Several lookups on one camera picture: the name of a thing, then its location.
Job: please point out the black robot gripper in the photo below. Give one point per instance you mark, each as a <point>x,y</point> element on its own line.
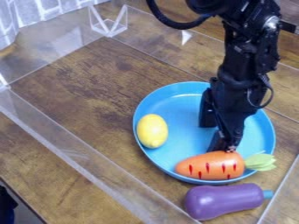
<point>228,102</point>

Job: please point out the orange toy carrot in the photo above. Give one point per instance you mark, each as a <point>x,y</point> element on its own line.
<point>220,165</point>

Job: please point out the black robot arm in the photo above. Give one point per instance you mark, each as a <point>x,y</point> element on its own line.
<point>251,23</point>

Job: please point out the blue plastic plate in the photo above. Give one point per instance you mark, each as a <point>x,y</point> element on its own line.
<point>176,103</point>

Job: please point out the yellow toy lemon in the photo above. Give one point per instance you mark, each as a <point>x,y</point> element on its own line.
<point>152,131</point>

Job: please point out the purple toy eggplant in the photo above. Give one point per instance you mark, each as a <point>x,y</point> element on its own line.
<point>207,202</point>

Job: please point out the clear acrylic enclosure wall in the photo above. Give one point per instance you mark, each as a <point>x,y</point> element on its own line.
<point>74,76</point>

